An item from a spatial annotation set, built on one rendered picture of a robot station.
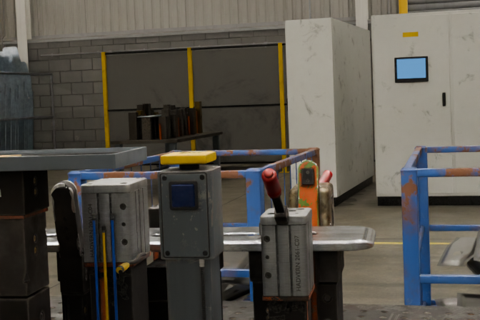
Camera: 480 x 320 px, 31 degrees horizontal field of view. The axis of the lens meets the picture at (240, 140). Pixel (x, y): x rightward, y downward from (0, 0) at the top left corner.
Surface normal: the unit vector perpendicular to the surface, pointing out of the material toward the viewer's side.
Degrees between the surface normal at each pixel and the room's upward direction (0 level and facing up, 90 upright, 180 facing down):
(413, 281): 90
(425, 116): 90
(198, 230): 90
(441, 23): 90
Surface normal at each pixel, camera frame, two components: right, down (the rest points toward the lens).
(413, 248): -0.24, 0.06
